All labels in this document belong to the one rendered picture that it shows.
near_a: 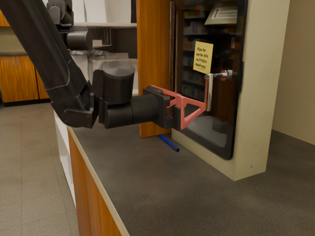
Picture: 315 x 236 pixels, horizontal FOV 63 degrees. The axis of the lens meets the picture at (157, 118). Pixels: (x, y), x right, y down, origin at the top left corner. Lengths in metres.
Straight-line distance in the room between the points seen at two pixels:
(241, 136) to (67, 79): 0.41
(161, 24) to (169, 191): 0.53
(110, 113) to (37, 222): 1.77
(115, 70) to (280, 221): 0.43
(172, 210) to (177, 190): 0.07
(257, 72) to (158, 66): 0.38
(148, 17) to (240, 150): 0.50
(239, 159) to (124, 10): 1.46
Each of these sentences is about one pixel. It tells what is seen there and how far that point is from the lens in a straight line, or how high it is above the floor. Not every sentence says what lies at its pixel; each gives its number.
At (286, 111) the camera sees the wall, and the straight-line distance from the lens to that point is 1.10.
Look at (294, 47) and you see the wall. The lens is 1.07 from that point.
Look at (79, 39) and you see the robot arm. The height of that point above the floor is 1.28.
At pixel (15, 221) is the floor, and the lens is 2.27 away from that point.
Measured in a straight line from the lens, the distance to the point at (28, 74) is 5.48.
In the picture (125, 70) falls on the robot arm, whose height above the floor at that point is 1.23.
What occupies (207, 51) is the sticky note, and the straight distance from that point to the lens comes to 0.69.
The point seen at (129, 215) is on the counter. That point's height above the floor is 0.94.
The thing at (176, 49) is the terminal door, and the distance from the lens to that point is 0.82.
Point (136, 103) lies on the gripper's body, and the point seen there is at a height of 1.16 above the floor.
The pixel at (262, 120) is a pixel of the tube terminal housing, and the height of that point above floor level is 1.09.
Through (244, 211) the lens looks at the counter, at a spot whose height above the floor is 0.94.
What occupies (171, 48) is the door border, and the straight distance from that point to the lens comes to 0.84.
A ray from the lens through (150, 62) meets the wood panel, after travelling 0.88.
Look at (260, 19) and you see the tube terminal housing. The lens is 0.62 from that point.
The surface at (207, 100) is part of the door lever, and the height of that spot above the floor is 1.15.
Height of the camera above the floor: 1.29
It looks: 18 degrees down
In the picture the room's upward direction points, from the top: straight up
